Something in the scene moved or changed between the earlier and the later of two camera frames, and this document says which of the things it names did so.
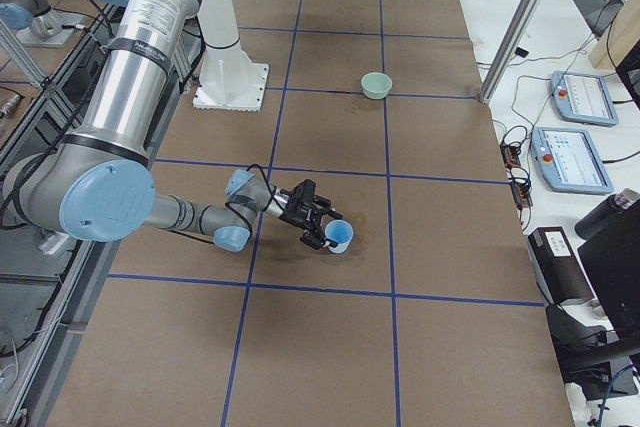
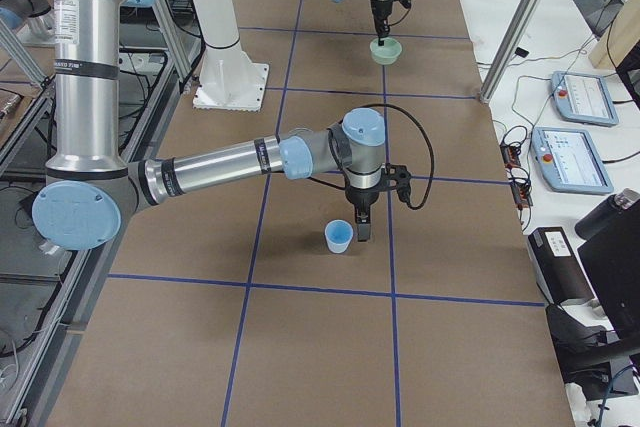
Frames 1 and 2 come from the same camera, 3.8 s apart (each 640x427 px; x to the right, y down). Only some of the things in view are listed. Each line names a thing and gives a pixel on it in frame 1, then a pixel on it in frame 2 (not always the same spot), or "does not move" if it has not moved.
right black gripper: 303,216 -> 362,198
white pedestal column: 229,80 does not move
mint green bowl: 376,85 -> 388,53
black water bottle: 605,211 does not move
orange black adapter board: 519,181 does not move
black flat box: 558,272 does not move
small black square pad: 521,52 does not move
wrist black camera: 305,190 -> 402,177
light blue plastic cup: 340,231 does not move
